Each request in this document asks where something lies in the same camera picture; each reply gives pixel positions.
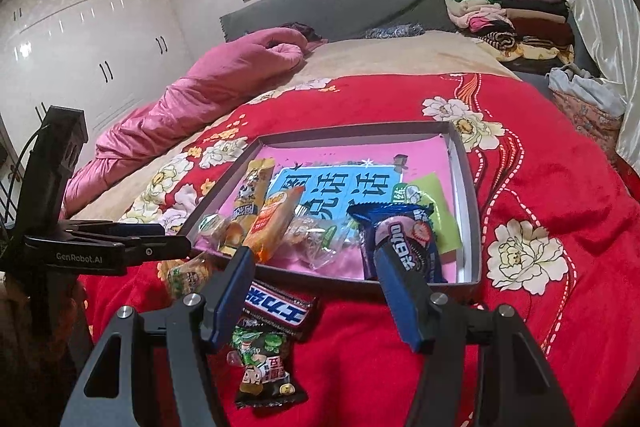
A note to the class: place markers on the grey patterned cloth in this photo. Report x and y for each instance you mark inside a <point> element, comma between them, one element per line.
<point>395,30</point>

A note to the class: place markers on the white grey cloth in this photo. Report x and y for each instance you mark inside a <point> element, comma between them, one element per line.
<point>585,84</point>

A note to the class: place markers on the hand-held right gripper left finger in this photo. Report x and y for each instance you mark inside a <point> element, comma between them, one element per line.
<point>232,292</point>

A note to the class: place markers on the white glossy wardrobe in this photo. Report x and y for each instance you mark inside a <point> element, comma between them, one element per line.
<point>100,32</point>

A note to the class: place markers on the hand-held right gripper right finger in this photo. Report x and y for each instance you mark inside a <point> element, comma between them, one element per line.
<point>400,297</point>

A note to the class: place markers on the dark chocolate bar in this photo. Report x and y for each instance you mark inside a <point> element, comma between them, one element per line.
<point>280,304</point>

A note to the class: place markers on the dark cloth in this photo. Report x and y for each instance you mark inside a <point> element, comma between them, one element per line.
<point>302,32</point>

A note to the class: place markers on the white satin curtain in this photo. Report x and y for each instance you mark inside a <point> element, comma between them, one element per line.
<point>600,7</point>

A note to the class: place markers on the orange rice cracker packet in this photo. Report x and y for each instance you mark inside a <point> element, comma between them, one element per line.
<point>272,222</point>

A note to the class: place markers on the large clear green-label pastry packet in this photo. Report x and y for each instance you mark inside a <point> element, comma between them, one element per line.
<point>187,277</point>

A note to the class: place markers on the pile of folded clothes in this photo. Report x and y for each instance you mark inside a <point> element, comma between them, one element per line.
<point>520,17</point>

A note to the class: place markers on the grey padded headboard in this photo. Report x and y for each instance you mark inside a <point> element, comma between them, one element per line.
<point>350,2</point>

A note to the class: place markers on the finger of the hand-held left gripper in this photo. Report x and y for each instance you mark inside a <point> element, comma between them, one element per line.
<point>125,229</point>
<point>160,249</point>

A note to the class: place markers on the small clear green-ribbon pastry packet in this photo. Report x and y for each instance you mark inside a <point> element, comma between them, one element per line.
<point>312,242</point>

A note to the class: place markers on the floral fabric pillow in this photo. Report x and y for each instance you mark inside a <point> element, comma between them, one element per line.
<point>590,127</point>

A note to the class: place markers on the blue cookie packet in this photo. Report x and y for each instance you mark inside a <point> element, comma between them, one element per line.
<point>405,232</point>

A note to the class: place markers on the pink quilt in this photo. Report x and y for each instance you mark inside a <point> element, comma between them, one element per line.
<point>200,92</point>

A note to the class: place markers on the yellow bread packet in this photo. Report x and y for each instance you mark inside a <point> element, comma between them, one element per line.
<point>255,192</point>

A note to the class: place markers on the red floral blanket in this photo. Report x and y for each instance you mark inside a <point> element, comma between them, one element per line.
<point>525,187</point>

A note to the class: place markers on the clear green-edged pastry packet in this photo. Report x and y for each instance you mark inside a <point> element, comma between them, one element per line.
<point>212,227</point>

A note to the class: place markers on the grey cardboard box tray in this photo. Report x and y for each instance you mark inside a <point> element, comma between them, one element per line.
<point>466,207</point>

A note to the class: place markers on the beige bed sheet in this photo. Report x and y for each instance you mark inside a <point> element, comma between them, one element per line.
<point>400,52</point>

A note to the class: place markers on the black and green snack packet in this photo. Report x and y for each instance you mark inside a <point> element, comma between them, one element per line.
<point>265,357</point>

